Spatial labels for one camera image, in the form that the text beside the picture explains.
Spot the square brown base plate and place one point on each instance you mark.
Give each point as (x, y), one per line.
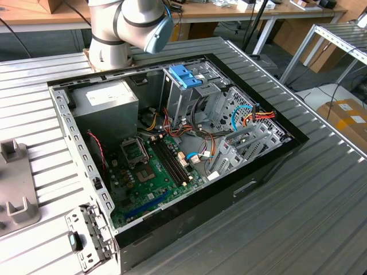
(86, 54)

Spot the metal optical drive cage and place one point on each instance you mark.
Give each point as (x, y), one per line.
(176, 103)

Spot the aluminium frame table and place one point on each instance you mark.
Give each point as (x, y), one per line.
(341, 33)

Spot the cardboard box with yellow tape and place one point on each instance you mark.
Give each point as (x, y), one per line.
(329, 110)

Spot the white power supply label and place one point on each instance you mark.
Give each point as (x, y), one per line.
(107, 94)

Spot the blue plastic drive latch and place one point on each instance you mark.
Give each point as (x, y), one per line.
(183, 75)

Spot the black case fan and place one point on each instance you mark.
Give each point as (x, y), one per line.
(94, 156)

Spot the metal disk bay cage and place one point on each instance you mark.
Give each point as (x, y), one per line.
(255, 146)

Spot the black open PC case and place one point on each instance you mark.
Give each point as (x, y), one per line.
(200, 206)

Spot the grey parts rack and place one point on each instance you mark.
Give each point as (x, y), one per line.
(15, 183)

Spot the square chipset chip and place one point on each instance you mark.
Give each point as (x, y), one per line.
(150, 196)

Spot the grey power supply unit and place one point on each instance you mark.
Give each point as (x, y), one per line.
(109, 120)

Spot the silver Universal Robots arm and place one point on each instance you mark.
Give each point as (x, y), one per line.
(106, 28)

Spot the black RAM slot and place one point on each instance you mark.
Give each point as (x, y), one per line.
(175, 159)
(168, 161)
(172, 160)
(165, 162)

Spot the plastic latch tab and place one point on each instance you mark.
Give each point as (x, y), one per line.
(72, 240)

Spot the long wooden desk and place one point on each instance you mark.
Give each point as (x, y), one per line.
(286, 13)

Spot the CPU socket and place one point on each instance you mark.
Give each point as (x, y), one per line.
(145, 175)

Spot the blue expansion slot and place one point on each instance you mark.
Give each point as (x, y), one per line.
(147, 204)

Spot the large brown cardboard sheet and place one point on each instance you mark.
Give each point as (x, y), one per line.
(289, 34)

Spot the wooden box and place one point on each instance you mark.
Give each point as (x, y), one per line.
(50, 5)

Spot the metal card retention bracket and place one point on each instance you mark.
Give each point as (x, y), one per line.
(94, 229)

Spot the green motherboard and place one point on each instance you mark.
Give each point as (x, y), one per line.
(169, 190)

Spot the black stand pole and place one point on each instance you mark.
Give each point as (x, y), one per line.
(257, 23)

